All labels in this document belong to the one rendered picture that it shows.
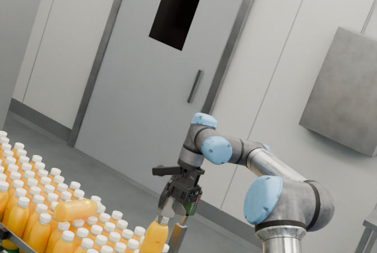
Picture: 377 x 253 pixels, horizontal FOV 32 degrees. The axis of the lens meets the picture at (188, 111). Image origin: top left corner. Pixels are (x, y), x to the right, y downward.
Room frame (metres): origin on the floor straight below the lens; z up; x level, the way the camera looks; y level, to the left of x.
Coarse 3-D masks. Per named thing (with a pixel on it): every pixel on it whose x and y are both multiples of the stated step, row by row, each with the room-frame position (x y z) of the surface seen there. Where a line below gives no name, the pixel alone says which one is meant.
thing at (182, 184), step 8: (184, 168) 1.90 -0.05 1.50; (192, 168) 1.88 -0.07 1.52; (200, 168) 1.90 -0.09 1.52; (176, 176) 1.91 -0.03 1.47; (184, 176) 1.90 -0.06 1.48; (192, 176) 1.88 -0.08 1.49; (168, 184) 1.91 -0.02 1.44; (176, 184) 1.88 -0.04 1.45; (184, 184) 1.89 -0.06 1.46; (192, 184) 1.87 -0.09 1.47; (176, 192) 1.89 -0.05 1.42; (184, 192) 1.87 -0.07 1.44; (192, 192) 1.89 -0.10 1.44; (184, 200) 1.86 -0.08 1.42; (192, 200) 1.89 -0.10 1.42
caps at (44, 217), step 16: (16, 144) 2.67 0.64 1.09; (0, 160) 2.45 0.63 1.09; (0, 176) 2.30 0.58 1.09; (16, 176) 2.36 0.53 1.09; (32, 176) 2.42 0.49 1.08; (16, 192) 2.24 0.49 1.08; (32, 192) 2.29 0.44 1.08; (48, 192) 2.35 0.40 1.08; (64, 192) 2.37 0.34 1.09; (80, 192) 2.42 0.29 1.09; (64, 224) 2.11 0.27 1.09; (80, 224) 2.17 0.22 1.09; (112, 224) 2.24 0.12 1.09; (96, 240) 2.10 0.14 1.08; (112, 240) 2.16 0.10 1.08
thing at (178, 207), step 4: (176, 200) 1.94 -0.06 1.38; (176, 204) 1.94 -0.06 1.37; (180, 204) 1.93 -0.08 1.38; (172, 208) 1.94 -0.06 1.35; (176, 208) 1.94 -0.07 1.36; (180, 208) 1.93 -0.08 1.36; (184, 208) 1.93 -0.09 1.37; (176, 212) 1.94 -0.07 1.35; (180, 212) 1.93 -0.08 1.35; (184, 212) 1.92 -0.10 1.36
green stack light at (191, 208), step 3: (186, 204) 2.42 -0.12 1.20; (189, 204) 2.42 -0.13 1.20; (192, 204) 2.42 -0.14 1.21; (195, 204) 2.42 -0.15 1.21; (183, 207) 2.42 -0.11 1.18; (186, 207) 2.42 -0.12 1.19; (189, 207) 2.42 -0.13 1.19; (192, 207) 2.42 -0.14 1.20; (195, 207) 2.43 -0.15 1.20; (186, 210) 2.42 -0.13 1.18; (189, 210) 2.42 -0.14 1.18; (192, 210) 2.42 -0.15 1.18; (195, 210) 2.44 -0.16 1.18; (186, 213) 2.42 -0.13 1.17; (189, 213) 2.42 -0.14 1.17; (192, 213) 2.43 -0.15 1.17
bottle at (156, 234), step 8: (152, 224) 1.91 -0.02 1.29; (160, 224) 1.91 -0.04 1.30; (152, 232) 1.90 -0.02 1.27; (160, 232) 1.90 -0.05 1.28; (144, 240) 1.91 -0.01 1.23; (152, 240) 1.89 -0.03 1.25; (160, 240) 1.90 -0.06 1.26; (144, 248) 1.90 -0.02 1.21; (152, 248) 1.89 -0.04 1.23; (160, 248) 1.90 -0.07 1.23
